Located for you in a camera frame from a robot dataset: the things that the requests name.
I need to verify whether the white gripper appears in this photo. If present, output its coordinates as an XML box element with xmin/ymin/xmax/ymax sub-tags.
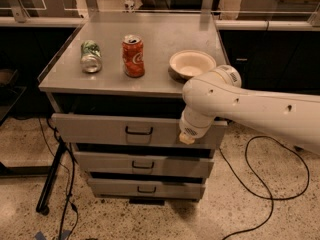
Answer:
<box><xmin>179</xmin><ymin>115</ymin><xmax>213</xmax><ymax>145</ymax></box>

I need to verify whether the grey top drawer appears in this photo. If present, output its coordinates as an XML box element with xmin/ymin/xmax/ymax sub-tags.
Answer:
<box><xmin>52</xmin><ymin>113</ymin><xmax>227</xmax><ymax>149</ymax></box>

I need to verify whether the grey drawer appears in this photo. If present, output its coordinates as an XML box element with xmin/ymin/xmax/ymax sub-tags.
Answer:
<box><xmin>88</xmin><ymin>178</ymin><xmax>205</xmax><ymax>200</ymax></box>
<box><xmin>52</xmin><ymin>113</ymin><xmax>227</xmax><ymax>149</ymax></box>
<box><xmin>75</xmin><ymin>151</ymin><xmax>213</xmax><ymax>178</ymax></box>

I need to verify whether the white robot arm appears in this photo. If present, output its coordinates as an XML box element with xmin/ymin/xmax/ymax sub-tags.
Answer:
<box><xmin>179</xmin><ymin>65</ymin><xmax>320</xmax><ymax>154</ymax></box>

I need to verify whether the grey bottom drawer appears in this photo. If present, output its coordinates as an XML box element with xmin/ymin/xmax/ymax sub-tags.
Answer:
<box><xmin>88</xmin><ymin>178</ymin><xmax>205</xmax><ymax>200</ymax></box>

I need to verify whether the grey metal drawer cabinet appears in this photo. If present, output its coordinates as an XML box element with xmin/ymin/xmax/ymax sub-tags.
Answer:
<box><xmin>39</xmin><ymin>13</ymin><xmax>225</xmax><ymax>186</ymax></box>

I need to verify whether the grey middle drawer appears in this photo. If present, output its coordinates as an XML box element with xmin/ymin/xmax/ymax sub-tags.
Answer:
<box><xmin>75</xmin><ymin>151</ymin><xmax>213</xmax><ymax>178</ymax></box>

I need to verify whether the white paper bowl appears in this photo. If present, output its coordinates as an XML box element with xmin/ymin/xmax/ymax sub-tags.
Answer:
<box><xmin>169</xmin><ymin>50</ymin><xmax>217</xmax><ymax>79</ymax></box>

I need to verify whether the red cola can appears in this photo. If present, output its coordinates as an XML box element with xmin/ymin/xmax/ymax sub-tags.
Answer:
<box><xmin>122</xmin><ymin>34</ymin><xmax>145</xmax><ymax>78</ymax></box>

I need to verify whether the green crushed soda can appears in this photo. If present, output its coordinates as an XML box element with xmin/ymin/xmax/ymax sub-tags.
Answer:
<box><xmin>80</xmin><ymin>40</ymin><xmax>102</xmax><ymax>73</ymax></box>

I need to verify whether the clear plastic water bottle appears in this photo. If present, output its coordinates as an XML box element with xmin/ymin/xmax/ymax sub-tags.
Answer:
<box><xmin>124</xmin><ymin>0</ymin><xmax>135</xmax><ymax>12</ymax></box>

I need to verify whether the black wheeled stand leg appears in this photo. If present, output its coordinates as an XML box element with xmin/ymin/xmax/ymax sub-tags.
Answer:
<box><xmin>36</xmin><ymin>140</ymin><xmax>65</xmax><ymax>216</ymax></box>

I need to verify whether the blue tape piece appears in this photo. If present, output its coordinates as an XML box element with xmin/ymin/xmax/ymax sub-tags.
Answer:
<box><xmin>35</xmin><ymin>231</ymin><xmax>47</xmax><ymax>240</ymax></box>

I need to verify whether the black floor cable loop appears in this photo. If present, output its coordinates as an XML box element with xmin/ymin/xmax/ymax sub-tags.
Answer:
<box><xmin>219</xmin><ymin>135</ymin><xmax>311</xmax><ymax>240</ymax></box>

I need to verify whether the black cable under cabinet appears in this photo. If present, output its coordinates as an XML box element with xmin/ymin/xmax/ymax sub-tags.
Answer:
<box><xmin>38</xmin><ymin>117</ymin><xmax>80</xmax><ymax>240</ymax></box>

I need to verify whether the white horizontal rail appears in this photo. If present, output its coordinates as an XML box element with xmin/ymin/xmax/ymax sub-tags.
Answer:
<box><xmin>0</xmin><ymin>16</ymin><xmax>320</xmax><ymax>32</ymax></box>

